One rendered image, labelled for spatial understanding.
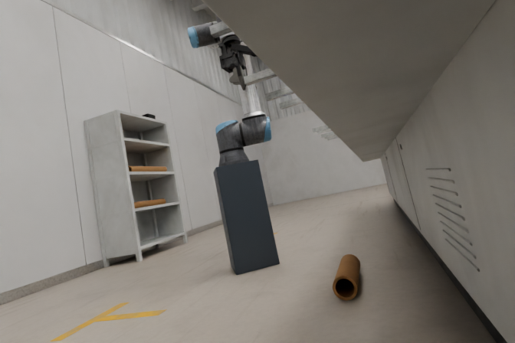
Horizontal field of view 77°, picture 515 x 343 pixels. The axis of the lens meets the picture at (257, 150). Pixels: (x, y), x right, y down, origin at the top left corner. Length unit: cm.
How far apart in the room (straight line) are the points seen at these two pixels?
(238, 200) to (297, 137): 752
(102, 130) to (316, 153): 650
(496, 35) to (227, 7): 25
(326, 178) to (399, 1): 888
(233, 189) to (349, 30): 161
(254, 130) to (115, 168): 202
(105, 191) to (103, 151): 41
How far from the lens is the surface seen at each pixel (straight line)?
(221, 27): 111
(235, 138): 194
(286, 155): 933
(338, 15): 27
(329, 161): 912
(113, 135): 367
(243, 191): 186
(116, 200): 363
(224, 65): 132
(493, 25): 37
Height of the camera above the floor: 40
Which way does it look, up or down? 8 degrees up
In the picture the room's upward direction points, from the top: 12 degrees counter-clockwise
